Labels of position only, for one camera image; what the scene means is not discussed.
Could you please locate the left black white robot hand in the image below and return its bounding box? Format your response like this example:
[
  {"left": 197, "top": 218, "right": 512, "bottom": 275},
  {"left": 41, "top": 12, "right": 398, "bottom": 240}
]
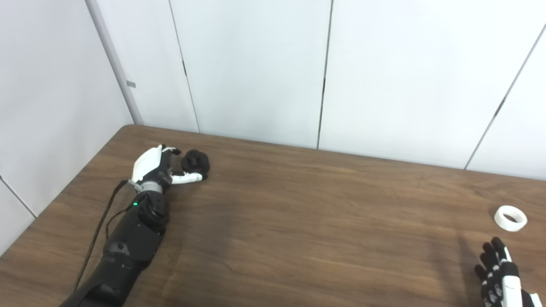
[{"left": 130, "top": 144, "right": 209, "bottom": 186}]

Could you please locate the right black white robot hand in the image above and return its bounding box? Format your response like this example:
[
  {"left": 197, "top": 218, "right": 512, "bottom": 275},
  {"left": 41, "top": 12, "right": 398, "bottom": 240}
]
[{"left": 474, "top": 237, "right": 545, "bottom": 307}]

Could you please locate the round black part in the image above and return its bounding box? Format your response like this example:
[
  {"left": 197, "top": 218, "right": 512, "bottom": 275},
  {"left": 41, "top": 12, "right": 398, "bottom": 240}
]
[{"left": 181, "top": 149, "right": 210, "bottom": 180}]

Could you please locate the white ring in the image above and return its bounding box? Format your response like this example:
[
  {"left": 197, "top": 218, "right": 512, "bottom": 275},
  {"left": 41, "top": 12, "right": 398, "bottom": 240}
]
[{"left": 494, "top": 205, "right": 528, "bottom": 232}]

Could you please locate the thin wire on left arm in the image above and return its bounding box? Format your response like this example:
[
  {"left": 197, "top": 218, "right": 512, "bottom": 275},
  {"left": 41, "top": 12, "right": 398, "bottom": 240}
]
[{"left": 105, "top": 207, "right": 131, "bottom": 239}]

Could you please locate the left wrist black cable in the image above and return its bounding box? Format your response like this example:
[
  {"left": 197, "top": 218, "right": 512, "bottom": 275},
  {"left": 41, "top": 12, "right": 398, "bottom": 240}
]
[{"left": 73, "top": 179, "right": 132, "bottom": 291}]

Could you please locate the grey wall corner strip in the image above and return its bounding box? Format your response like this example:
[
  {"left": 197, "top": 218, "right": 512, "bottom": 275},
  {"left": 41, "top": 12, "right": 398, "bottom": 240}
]
[{"left": 85, "top": 0, "right": 145, "bottom": 126}]

